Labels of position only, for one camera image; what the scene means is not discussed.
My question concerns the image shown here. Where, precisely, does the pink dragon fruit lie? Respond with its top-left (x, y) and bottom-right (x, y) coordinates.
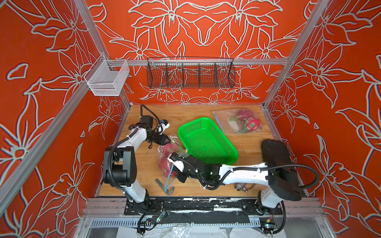
top-left (158, 142), bottom-right (184, 178)

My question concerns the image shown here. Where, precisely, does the clear zip-top bag blue seal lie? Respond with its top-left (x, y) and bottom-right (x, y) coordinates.
top-left (156, 134), bottom-right (189, 195)

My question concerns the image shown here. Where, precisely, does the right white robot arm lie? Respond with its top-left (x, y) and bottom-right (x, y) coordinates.
top-left (168, 153), bottom-right (319, 209)

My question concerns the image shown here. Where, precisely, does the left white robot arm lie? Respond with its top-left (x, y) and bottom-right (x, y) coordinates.
top-left (102, 127), bottom-right (171, 206)

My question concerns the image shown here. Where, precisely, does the far clear zip-top bag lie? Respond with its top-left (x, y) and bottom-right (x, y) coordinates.
top-left (213, 108), bottom-right (261, 134)

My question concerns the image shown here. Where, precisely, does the far bag dragon fruit upper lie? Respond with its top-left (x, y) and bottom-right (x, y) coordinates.
top-left (229, 109), bottom-right (255, 121)

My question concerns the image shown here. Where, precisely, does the grey L-shaped metal tool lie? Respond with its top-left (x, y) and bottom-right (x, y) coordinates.
top-left (155, 178), bottom-right (175, 196)

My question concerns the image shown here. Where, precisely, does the green plastic basket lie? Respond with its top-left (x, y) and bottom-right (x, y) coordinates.
top-left (178, 117), bottom-right (239, 165)

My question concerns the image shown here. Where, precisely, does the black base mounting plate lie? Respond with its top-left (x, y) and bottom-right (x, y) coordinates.
top-left (124, 197), bottom-right (283, 216)

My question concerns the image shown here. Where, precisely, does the metal pipe fitting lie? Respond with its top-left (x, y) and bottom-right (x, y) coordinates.
top-left (234, 183), bottom-right (248, 193)

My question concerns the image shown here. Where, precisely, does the black oval tray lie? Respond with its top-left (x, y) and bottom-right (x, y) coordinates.
top-left (261, 139), bottom-right (292, 166)

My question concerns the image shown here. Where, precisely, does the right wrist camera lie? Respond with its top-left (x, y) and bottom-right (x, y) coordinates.
top-left (167, 152), bottom-right (191, 173)

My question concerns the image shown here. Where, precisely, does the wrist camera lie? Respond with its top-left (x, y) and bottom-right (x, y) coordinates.
top-left (167, 152), bottom-right (191, 173)
top-left (156, 120), bottom-right (170, 134)

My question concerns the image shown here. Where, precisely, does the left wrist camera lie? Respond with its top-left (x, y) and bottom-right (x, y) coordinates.
top-left (156, 120), bottom-right (170, 134)

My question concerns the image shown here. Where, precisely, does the black wire basket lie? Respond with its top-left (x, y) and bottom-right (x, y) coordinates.
top-left (146, 57), bottom-right (237, 89)

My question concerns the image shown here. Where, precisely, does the white wire basket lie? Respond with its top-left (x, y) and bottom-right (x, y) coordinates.
top-left (84, 54), bottom-right (130, 96)

